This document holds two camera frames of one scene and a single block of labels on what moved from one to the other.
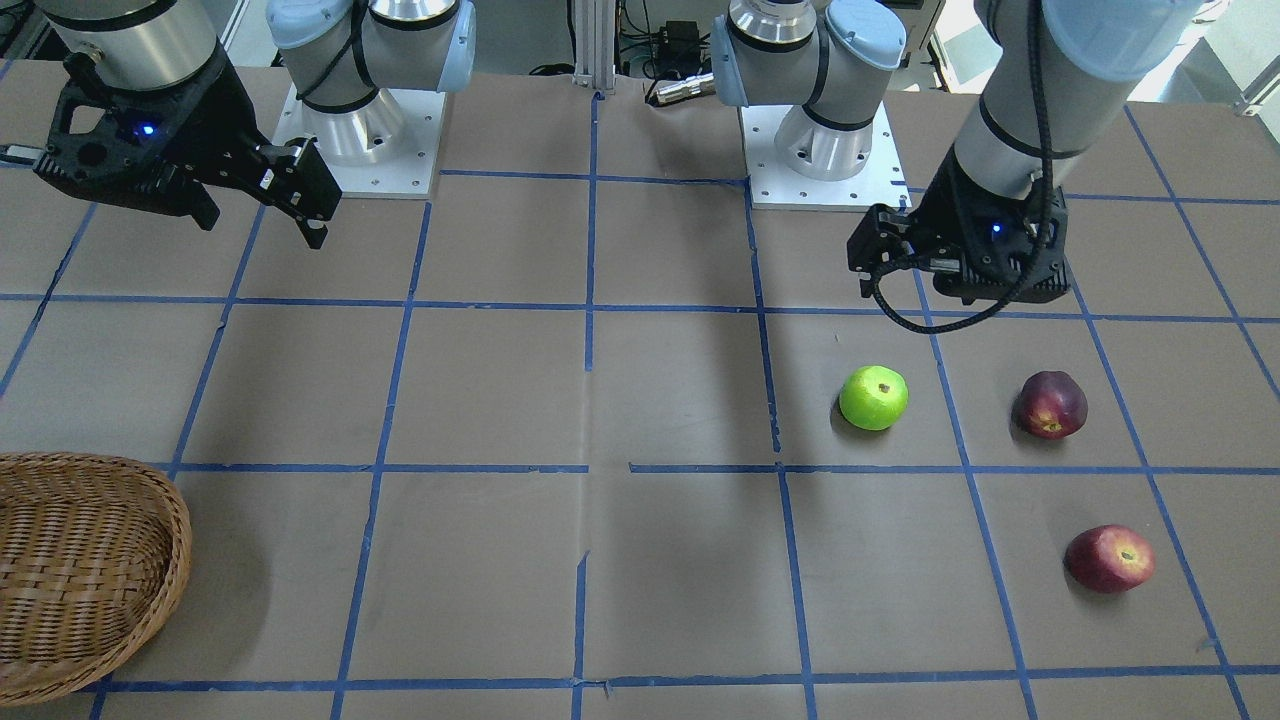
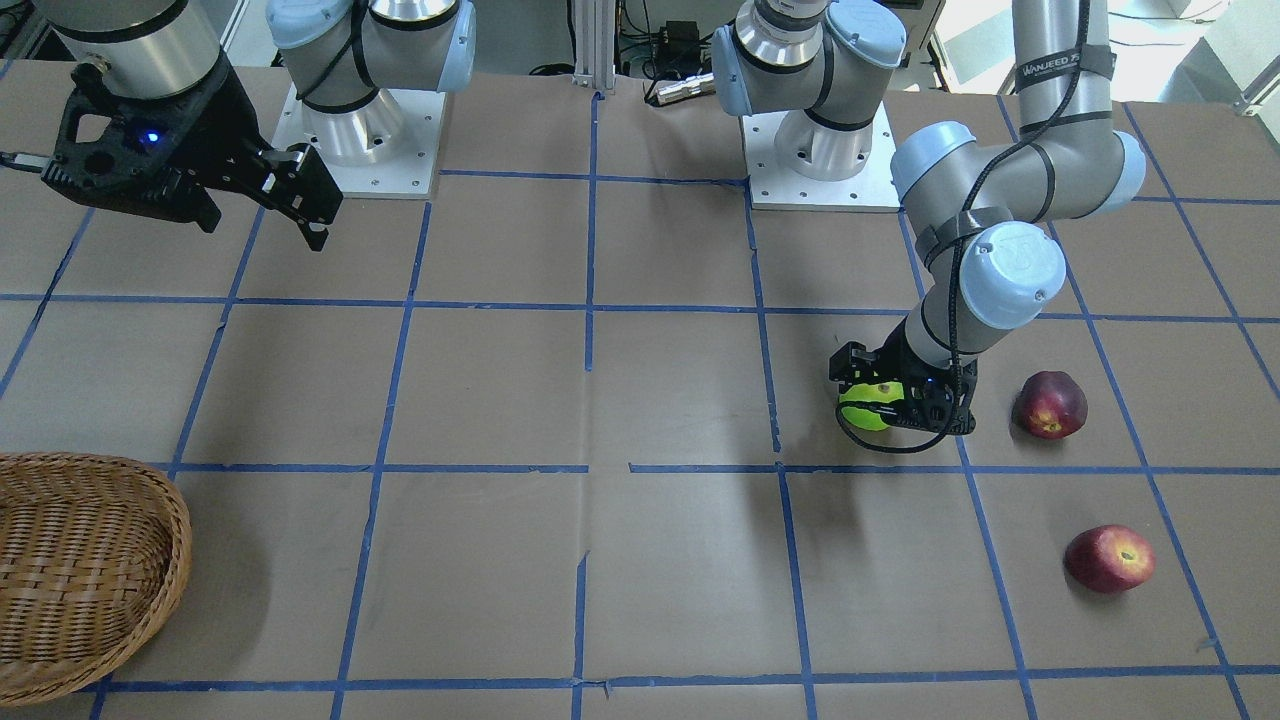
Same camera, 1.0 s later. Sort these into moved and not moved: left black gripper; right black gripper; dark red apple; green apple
Moved: left black gripper
Not moved: dark red apple; green apple; right black gripper
